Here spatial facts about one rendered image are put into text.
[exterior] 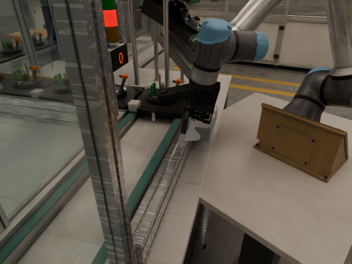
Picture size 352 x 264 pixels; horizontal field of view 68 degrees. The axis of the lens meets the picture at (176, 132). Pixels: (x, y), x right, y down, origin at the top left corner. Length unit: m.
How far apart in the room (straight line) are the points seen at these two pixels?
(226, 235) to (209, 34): 1.45
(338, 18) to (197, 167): 0.64
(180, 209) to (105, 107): 0.58
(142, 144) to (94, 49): 0.75
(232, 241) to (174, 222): 1.10
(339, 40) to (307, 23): 4.06
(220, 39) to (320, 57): 4.53
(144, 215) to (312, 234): 0.45
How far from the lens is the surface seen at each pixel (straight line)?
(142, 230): 0.64
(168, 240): 0.74
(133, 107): 1.14
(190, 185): 0.89
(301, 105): 1.05
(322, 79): 1.07
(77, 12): 0.25
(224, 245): 1.82
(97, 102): 0.26
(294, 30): 5.05
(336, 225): 0.89
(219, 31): 0.64
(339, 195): 1.00
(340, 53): 0.98
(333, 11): 0.96
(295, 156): 1.03
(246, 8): 0.90
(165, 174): 0.77
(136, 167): 0.88
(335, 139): 0.95
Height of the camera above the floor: 1.46
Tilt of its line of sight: 31 degrees down
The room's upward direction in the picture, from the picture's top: straight up
